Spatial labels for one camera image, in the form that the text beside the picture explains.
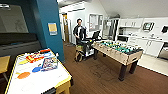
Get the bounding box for green foosball table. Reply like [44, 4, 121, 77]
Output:
[92, 39, 145, 82]

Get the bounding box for brown backpack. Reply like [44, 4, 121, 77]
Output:
[74, 51, 85, 64]

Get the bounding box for flat blue round disc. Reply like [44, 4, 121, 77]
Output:
[31, 66, 44, 74]

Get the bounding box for black built-in microwave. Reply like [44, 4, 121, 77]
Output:
[116, 35, 130, 43]

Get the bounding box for grey display board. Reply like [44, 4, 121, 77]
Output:
[87, 12, 105, 33]

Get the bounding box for white bowl blue rim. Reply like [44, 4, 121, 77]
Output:
[41, 51, 55, 59]

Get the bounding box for interior glass window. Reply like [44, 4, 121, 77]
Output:
[0, 4, 30, 34]

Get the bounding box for white wall cabinet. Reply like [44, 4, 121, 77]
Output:
[118, 17, 145, 30]

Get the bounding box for stainless steel refrigerator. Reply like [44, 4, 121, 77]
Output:
[101, 17, 121, 42]

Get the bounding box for blue colourful game box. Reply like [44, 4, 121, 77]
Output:
[40, 56, 60, 72]

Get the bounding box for dark grey sofa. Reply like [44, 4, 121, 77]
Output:
[0, 31, 43, 58]

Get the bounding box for person in dark shirt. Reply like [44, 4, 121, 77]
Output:
[72, 17, 89, 46]

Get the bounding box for small yellow plastic item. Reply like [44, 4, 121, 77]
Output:
[17, 58, 30, 66]

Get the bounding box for cardboard box green contents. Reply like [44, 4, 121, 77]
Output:
[75, 44, 86, 53]

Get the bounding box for orange plastic item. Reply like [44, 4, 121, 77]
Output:
[38, 48, 52, 55]

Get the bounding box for white hallway door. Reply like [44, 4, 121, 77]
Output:
[66, 17, 73, 45]

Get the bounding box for white table with toys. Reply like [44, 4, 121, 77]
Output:
[4, 48, 74, 94]

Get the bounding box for brown wooden door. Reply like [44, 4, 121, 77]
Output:
[61, 12, 69, 43]

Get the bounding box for white base cabinet unit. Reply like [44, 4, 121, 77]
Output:
[116, 32, 166, 59]

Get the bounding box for yellow wall poster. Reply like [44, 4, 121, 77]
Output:
[47, 22, 59, 36]

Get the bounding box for steel paper towel dispenser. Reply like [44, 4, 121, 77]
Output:
[142, 21, 156, 33]

